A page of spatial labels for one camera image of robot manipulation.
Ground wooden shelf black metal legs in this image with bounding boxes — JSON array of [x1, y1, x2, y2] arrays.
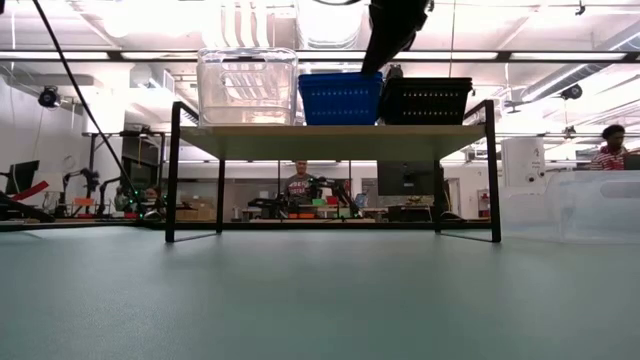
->
[[164, 98, 503, 244]]

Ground black metal rack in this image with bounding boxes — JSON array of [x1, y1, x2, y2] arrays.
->
[[82, 129, 169, 221]]

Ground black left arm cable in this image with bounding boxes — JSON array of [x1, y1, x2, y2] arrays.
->
[[30, 0, 146, 217]]

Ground brown cardboard box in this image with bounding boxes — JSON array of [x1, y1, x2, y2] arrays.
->
[[174, 197, 216, 222]]

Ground green table mat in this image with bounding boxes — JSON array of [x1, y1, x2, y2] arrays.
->
[[0, 225, 640, 360]]

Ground black monitor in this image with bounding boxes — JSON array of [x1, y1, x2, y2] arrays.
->
[[3, 159, 41, 196], [377, 160, 445, 197]]

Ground clear plastic basket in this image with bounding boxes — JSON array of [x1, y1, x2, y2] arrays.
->
[[196, 47, 300, 128], [499, 169, 640, 245]]

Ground black overhead frame bar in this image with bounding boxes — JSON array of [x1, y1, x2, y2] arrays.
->
[[0, 48, 640, 65]]

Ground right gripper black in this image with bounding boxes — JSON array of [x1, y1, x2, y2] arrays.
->
[[360, 0, 432, 81]]

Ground black plastic basket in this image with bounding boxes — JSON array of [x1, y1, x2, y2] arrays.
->
[[380, 88, 471, 126], [378, 76, 474, 92]]

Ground black aluminium table frame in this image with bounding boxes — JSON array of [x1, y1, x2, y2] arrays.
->
[[0, 217, 504, 233]]

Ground red bar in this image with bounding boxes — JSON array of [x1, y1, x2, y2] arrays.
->
[[8, 179, 51, 202]]

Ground white cylindrical tank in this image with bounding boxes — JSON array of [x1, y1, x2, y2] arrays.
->
[[500, 136, 547, 190]]

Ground blue plastic basket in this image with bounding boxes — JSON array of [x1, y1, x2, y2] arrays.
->
[[298, 71, 384, 84], [298, 79, 384, 127]]

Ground person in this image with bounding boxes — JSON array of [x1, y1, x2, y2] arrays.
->
[[143, 185, 165, 214], [283, 159, 317, 207], [589, 123, 632, 172]]

